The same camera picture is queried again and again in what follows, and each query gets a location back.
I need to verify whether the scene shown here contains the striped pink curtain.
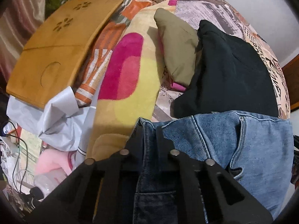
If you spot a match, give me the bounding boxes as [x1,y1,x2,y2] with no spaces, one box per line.
[1,0,46,84]

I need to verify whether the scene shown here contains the blue denim jeans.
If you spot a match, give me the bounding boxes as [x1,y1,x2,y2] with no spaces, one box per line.
[132,111,294,223]

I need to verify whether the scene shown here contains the white plastic bag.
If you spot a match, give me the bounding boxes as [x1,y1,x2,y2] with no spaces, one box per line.
[7,87,97,155]

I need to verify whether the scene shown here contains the pink plush item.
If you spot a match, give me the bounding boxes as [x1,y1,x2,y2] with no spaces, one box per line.
[34,149,76,175]

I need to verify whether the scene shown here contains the black folded garment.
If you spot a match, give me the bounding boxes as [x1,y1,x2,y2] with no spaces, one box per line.
[172,20,279,118]

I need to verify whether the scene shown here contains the yellow pink fleece blanket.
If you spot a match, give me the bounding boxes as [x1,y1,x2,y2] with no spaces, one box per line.
[86,1,175,160]

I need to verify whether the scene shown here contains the clear plastic bottle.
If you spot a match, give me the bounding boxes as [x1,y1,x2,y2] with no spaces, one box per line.
[33,168,67,198]

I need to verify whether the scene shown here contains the newspaper print bedspread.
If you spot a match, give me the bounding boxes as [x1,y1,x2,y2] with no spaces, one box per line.
[75,0,290,119]

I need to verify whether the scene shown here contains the olive green folded garment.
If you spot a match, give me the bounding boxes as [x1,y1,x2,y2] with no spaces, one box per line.
[154,8,201,88]

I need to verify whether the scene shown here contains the black cable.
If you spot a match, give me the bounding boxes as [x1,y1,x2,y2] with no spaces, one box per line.
[4,121,30,194]

